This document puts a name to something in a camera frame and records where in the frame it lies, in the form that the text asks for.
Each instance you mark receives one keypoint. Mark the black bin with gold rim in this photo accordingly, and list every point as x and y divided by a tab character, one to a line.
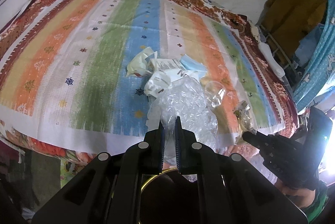
171	198

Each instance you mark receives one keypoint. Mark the clear plastic cup lid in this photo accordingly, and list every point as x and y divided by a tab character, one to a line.
214	92

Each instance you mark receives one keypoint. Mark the yellow hanging garment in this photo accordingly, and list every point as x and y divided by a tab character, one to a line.
289	21

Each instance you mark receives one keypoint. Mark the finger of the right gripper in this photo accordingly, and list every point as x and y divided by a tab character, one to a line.
257	141

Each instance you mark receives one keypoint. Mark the cream crumpled paper wrapper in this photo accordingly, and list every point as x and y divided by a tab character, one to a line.
139	65

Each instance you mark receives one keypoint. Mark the person's right hand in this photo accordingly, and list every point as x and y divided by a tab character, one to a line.
302	197

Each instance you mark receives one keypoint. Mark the blue patterned fabric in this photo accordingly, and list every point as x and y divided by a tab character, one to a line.
320	69

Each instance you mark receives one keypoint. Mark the floral red blanket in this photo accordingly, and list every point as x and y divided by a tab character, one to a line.
235	30

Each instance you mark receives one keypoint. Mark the white Natural plastic bag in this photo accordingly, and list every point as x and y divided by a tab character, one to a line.
163	79

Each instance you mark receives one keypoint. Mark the light blue face mask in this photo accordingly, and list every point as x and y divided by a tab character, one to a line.
191	64

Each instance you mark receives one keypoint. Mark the beige snack wrapper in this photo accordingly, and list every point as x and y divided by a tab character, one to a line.
244	118

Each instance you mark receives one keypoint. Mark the colourful striped bed cover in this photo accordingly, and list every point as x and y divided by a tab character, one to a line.
117	61

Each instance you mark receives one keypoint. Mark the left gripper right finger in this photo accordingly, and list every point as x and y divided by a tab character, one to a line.
190	154

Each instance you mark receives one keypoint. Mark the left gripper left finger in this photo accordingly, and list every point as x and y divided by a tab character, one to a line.
147	156

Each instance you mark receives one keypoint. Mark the clear plastic bag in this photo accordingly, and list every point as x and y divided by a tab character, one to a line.
185	99

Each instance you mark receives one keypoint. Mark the white medicine box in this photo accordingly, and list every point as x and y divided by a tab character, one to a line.
164	64

